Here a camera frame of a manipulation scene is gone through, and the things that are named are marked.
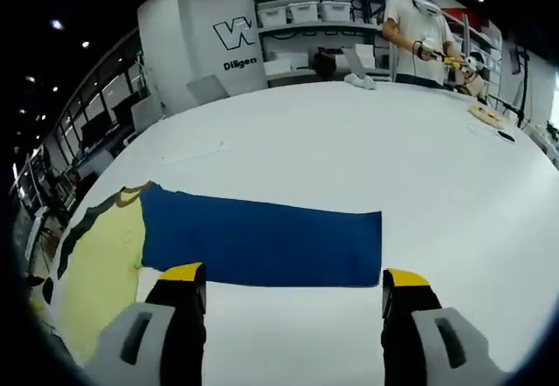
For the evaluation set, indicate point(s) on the grey shelving unit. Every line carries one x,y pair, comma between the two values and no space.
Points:
305,36

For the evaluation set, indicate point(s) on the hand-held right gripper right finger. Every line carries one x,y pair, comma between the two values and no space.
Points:
410,316

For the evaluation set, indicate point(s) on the grey chair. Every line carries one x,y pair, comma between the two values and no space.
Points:
207,88
147,113

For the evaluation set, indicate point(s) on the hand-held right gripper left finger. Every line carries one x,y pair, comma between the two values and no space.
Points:
174,320

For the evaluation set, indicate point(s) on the wooden board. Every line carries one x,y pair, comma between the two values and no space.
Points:
485,116

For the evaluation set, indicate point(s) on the black monitor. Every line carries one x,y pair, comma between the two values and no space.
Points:
125,108
96,128

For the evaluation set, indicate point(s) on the white cardboard box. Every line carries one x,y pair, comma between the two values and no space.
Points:
362,56

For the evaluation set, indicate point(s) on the black bag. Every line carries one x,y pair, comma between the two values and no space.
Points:
325,64

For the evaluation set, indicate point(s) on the white table socket strip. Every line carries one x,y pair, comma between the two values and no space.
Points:
196,152

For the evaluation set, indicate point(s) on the white pillar with logo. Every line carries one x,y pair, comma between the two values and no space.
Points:
192,45

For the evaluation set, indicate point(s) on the black oval device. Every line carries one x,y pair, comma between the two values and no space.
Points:
48,291

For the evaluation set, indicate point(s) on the white cloth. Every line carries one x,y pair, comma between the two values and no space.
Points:
360,81

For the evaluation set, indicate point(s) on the yellow and blue garment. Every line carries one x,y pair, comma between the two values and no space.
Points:
262,242

